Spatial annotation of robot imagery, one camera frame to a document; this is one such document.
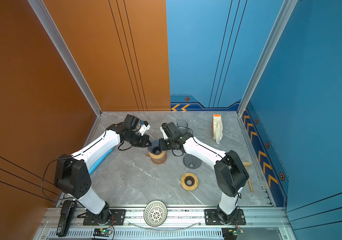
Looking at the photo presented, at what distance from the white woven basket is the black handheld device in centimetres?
38

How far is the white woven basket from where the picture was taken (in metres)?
0.72

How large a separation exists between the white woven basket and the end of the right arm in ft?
0.93

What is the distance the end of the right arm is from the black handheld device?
567mm

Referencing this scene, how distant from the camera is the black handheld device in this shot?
693 mm
